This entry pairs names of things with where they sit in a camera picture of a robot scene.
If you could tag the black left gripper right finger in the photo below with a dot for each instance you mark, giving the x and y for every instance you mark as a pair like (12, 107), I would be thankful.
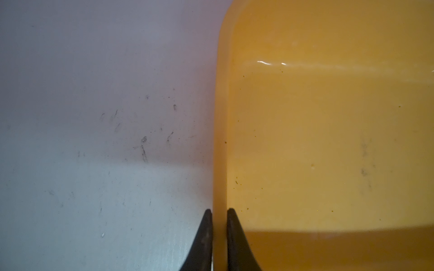
(239, 254)

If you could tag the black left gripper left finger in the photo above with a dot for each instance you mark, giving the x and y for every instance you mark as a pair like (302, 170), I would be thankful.
(199, 257)

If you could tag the yellow plastic storage box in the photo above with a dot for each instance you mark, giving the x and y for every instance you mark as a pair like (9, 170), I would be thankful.
(324, 134)

